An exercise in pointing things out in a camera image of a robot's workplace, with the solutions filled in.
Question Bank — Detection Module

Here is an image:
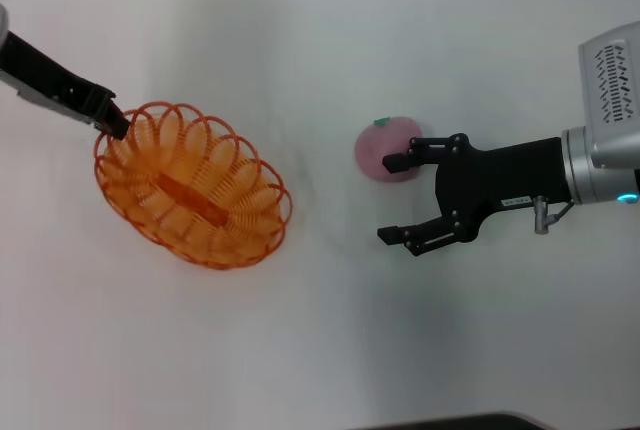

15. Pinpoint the orange wire oval basket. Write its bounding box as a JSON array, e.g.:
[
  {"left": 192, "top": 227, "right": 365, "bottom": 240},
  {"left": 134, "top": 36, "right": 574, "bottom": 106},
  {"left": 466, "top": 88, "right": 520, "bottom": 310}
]
[{"left": 93, "top": 99, "right": 294, "bottom": 271}]

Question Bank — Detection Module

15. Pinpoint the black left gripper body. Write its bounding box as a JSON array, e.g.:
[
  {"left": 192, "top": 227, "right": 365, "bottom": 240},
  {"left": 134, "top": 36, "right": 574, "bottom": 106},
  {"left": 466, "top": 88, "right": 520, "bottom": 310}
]
[{"left": 0, "top": 32, "right": 85, "bottom": 115}]

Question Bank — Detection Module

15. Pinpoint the dark rounded base edge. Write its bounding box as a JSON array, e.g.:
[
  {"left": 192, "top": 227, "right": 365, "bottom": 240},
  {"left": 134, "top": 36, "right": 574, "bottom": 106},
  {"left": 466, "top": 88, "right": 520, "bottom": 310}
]
[{"left": 349, "top": 412, "right": 546, "bottom": 430}]

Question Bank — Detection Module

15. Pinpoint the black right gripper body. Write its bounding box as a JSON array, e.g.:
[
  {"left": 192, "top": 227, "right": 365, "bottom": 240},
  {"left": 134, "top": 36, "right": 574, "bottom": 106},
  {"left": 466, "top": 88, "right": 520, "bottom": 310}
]
[{"left": 432, "top": 135, "right": 574, "bottom": 246}]

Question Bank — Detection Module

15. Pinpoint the right silver camera housing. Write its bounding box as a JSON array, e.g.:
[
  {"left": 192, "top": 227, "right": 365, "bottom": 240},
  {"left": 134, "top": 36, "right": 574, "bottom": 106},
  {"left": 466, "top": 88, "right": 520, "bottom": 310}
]
[{"left": 578, "top": 20, "right": 640, "bottom": 169}]

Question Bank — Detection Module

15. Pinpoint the grey gripper cable with connectors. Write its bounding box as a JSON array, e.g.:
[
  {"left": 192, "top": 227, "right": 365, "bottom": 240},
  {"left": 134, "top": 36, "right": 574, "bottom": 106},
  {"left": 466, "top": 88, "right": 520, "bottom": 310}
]
[{"left": 532, "top": 194, "right": 576, "bottom": 236}]

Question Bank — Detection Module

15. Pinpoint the pink plush peach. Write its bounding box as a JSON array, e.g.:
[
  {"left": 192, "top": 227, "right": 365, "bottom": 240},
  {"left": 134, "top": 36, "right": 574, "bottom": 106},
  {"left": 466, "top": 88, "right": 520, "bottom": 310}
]
[{"left": 353, "top": 115, "right": 424, "bottom": 184}]

